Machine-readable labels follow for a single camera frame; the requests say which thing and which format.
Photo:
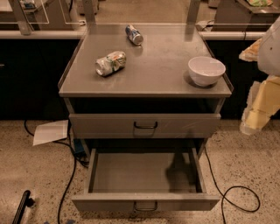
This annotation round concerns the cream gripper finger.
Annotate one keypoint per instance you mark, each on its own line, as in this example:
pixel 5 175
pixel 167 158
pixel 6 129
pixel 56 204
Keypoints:
pixel 262 103
pixel 251 53

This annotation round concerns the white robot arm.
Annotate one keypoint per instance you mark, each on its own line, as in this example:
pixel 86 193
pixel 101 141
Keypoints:
pixel 269 51

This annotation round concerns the blue silver soda can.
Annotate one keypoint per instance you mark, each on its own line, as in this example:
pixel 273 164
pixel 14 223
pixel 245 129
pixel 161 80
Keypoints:
pixel 134 35

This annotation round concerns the closed grey upper drawer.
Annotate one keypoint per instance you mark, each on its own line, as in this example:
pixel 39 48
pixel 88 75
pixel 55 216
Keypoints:
pixel 98 126

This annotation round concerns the open grey middle drawer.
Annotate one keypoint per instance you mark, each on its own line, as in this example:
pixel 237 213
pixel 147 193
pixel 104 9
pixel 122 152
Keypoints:
pixel 148 181

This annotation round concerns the white ceramic bowl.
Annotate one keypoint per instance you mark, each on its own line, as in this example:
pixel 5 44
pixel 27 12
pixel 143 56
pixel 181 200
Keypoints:
pixel 205 71

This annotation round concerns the grey metal cabinet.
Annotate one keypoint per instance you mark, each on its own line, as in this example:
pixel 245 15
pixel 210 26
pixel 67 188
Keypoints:
pixel 155 79

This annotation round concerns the blue power adapter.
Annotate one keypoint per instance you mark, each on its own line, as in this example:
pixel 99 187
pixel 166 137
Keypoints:
pixel 77 146

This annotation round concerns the white paper sheet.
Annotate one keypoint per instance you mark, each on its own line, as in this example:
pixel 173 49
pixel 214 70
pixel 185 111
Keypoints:
pixel 50 132

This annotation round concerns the black ribbed floor object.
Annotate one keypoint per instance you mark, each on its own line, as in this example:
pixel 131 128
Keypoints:
pixel 26 201

